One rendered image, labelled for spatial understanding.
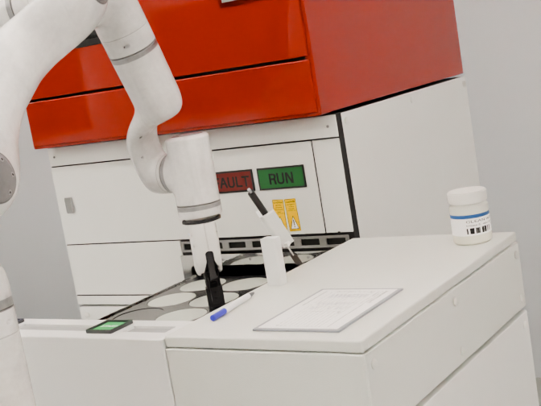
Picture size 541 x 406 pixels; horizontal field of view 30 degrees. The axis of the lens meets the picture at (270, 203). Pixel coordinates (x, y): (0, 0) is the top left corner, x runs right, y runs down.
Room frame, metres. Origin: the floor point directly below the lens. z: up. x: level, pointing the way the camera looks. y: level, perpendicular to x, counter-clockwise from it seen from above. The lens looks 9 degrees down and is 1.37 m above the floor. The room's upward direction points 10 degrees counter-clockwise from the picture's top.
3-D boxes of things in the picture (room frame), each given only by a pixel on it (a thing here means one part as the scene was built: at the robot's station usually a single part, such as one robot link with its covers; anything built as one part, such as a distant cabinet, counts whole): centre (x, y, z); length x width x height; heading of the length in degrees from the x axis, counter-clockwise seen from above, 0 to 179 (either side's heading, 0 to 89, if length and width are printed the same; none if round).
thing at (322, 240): (2.15, 0.03, 0.96); 0.44 x 0.01 x 0.02; 56
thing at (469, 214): (1.80, -0.35, 1.01); 0.07 x 0.07 x 0.10
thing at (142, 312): (1.96, 0.14, 0.90); 0.34 x 0.34 x 0.01; 56
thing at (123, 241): (2.26, 0.18, 1.02); 0.82 x 0.03 x 0.40; 56
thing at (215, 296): (1.89, 0.13, 0.93); 0.03 x 0.03 x 0.07; 8
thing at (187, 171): (1.91, 0.14, 1.17); 0.09 x 0.08 x 0.13; 53
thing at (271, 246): (1.73, 0.00, 1.03); 0.06 x 0.04 x 0.13; 146
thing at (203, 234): (1.90, 0.14, 1.03); 0.10 x 0.07 x 0.11; 8
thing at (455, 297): (1.66, -0.12, 0.89); 0.62 x 0.35 x 0.14; 146
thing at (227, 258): (2.14, 0.04, 0.89); 0.44 x 0.02 x 0.10; 56
